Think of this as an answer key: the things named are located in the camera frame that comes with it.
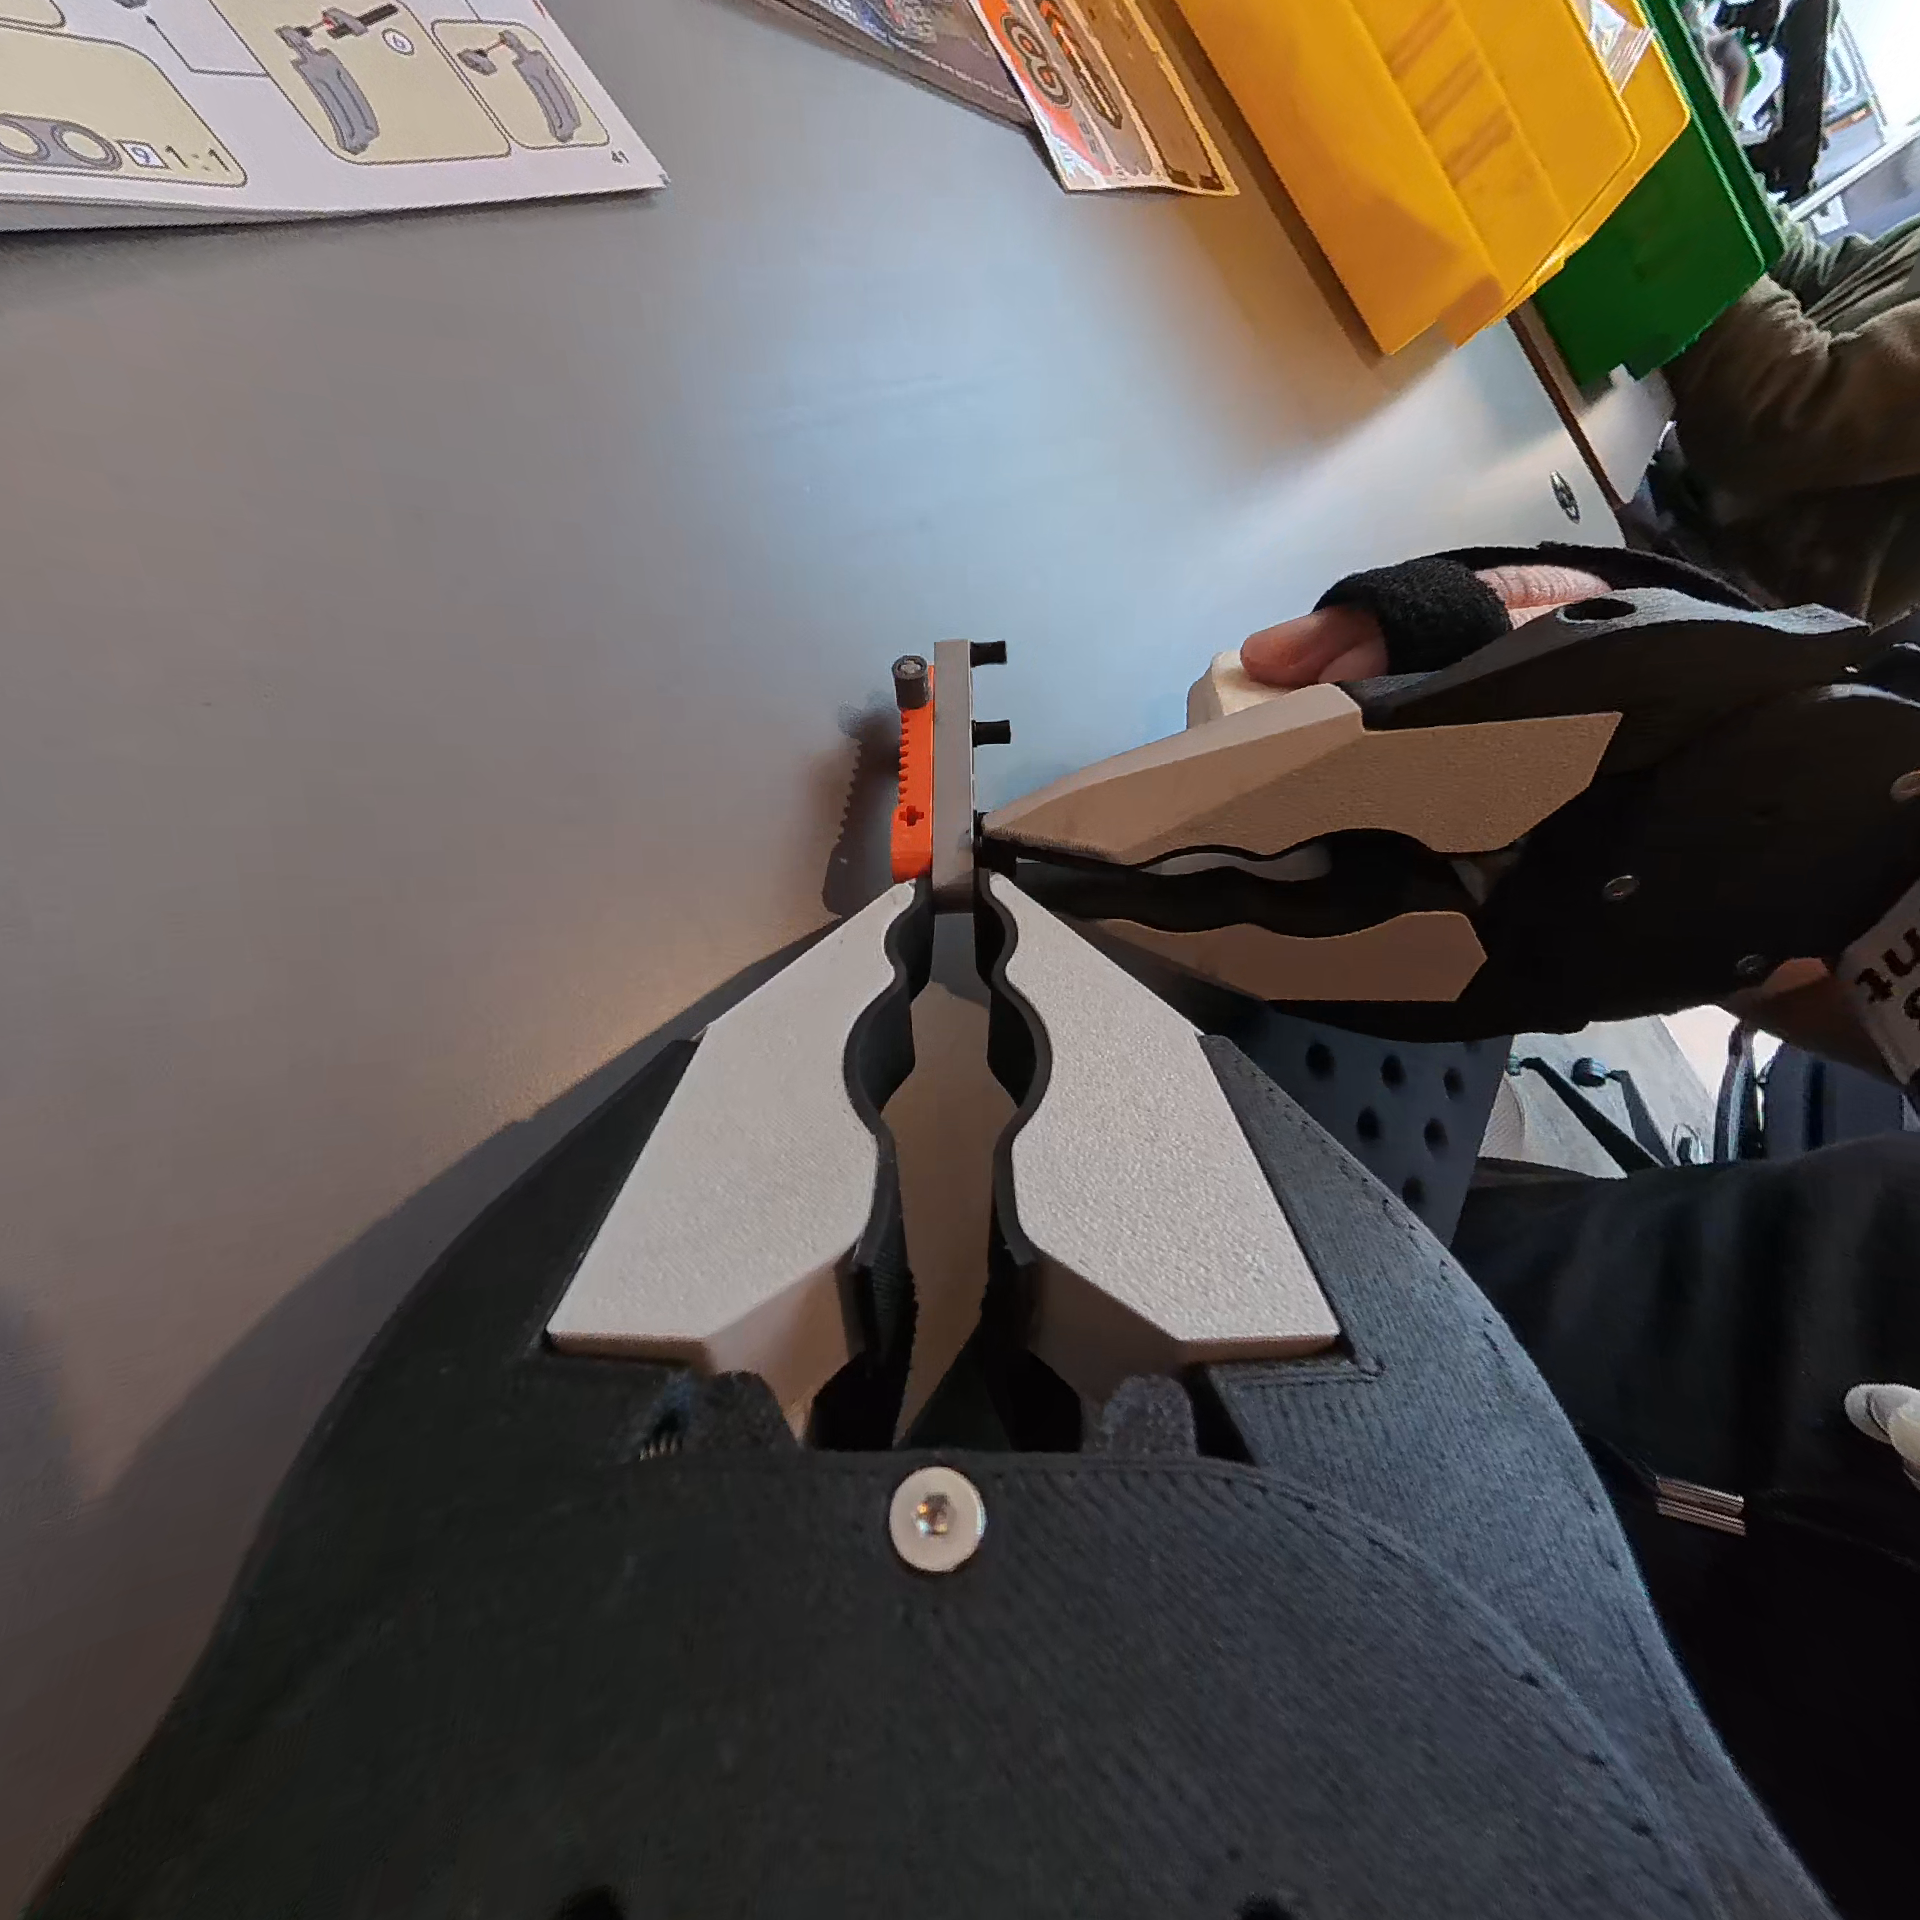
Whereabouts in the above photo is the yellow storage bin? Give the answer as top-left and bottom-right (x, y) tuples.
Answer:
(1179, 0), (1691, 359)

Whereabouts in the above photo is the white instruction booklet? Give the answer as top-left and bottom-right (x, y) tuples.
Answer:
(0, 0), (671, 237)

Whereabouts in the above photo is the person's black shirt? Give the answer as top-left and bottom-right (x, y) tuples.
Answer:
(1452, 1125), (1920, 1920)

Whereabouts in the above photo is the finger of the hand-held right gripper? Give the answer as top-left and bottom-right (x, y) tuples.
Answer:
(1034, 875), (1488, 1004)
(976, 683), (1624, 878)

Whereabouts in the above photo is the orange and white sticker sheet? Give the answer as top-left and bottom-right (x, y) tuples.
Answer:
(967, 0), (1241, 198)

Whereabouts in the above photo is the green storage bin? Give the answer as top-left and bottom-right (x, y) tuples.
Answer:
(1529, 0), (1790, 395)

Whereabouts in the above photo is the grey beam with orange rack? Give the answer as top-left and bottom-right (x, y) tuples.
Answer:
(886, 637), (1016, 917)

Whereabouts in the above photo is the person's right hand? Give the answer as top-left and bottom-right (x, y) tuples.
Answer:
(1241, 559), (1635, 685)

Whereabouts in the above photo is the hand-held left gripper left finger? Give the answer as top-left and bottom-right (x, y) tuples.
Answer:
(544, 882), (918, 1420)

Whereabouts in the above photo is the dark printed leaflet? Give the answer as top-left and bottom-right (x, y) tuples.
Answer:
(811, 0), (1052, 128)

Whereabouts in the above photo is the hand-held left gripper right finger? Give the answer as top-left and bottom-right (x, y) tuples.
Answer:
(979, 873), (1340, 1416)

